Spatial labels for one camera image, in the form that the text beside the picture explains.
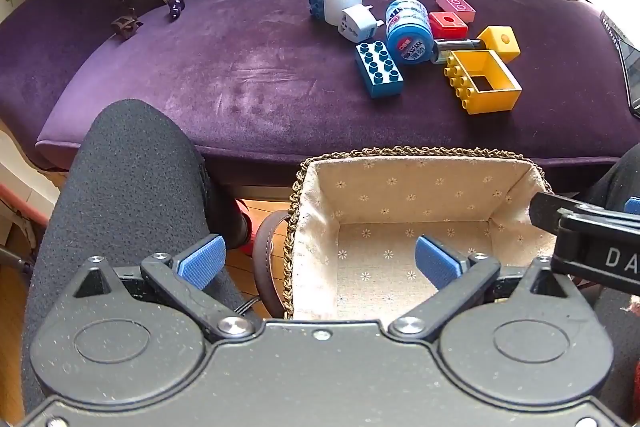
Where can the small purple bead toy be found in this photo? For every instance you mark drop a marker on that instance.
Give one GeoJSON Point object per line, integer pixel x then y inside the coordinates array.
{"type": "Point", "coordinates": [176, 7]}

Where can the clear and black cylinder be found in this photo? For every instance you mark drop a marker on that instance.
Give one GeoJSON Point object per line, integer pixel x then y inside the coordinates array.
{"type": "Point", "coordinates": [452, 48]}

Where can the blue plastic jar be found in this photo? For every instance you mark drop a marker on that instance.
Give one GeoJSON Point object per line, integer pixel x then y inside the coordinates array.
{"type": "Point", "coordinates": [407, 32]}

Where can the dark blue toy brick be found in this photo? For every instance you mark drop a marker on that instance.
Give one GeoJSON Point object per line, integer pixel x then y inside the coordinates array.
{"type": "Point", "coordinates": [380, 72]}

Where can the person's left leg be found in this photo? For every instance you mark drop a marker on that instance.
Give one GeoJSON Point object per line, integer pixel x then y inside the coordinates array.
{"type": "Point", "coordinates": [130, 187]}

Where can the person's right leg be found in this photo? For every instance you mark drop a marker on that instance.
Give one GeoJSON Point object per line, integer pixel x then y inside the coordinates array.
{"type": "Point", "coordinates": [617, 179]}

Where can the red curved frame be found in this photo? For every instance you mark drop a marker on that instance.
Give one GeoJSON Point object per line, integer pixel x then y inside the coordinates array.
{"type": "Point", "coordinates": [20, 199]}

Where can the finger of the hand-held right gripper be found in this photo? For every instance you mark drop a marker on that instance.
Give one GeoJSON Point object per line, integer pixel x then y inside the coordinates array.
{"type": "Point", "coordinates": [547, 209]}
{"type": "Point", "coordinates": [600, 252]}

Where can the red toy cube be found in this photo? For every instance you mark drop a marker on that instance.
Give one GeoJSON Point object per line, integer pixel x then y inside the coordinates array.
{"type": "Point", "coordinates": [447, 24]}

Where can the white travel plug adapter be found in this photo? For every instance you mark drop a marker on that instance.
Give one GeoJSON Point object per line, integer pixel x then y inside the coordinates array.
{"type": "Point", "coordinates": [357, 24]}

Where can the pink toy brick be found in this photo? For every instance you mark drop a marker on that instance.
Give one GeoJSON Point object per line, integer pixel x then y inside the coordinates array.
{"type": "Point", "coordinates": [456, 4]}

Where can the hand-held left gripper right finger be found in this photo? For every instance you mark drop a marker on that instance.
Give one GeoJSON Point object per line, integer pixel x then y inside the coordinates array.
{"type": "Point", "coordinates": [436, 262]}

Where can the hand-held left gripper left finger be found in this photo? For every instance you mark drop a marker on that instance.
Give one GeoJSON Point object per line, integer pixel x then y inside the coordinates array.
{"type": "Point", "coordinates": [200, 259]}

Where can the black flat device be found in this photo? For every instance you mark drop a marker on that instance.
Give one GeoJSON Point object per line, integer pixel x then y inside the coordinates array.
{"type": "Point", "coordinates": [631, 72]}

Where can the woven basket with floral lining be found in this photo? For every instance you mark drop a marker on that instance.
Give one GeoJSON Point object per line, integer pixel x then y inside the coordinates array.
{"type": "Point", "coordinates": [380, 197]}

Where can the red slipper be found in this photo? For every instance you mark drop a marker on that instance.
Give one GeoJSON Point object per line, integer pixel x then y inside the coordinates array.
{"type": "Point", "coordinates": [248, 227]}

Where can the yellow toy cube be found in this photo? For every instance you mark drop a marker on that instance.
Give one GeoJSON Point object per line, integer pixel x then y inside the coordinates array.
{"type": "Point", "coordinates": [500, 42]}

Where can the person's leg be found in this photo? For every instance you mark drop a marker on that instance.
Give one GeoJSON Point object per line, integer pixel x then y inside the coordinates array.
{"type": "Point", "coordinates": [617, 179]}
{"type": "Point", "coordinates": [130, 187]}

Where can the yellow hollow toy brick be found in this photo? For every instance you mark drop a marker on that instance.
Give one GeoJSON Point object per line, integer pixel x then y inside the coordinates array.
{"type": "Point", "coordinates": [492, 99]}

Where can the purple tufted velvet sofa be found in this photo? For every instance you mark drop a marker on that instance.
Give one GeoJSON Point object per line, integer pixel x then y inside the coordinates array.
{"type": "Point", "coordinates": [225, 72]}

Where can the dark brown star ornament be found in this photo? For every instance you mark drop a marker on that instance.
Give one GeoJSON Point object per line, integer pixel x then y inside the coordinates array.
{"type": "Point", "coordinates": [126, 25]}

